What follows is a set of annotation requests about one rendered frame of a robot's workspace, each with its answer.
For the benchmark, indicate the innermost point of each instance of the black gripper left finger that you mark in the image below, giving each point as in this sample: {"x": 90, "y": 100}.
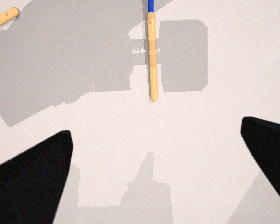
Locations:
{"x": 32, "y": 183}

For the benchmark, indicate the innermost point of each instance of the light wooden stick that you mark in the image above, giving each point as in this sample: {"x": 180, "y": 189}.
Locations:
{"x": 8, "y": 15}

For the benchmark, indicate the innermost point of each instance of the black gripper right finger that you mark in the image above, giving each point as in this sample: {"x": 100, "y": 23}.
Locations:
{"x": 262, "y": 138}

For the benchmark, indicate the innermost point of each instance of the wooden stick with blue string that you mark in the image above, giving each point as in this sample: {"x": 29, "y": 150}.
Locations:
{"x": 152, "y": 52}

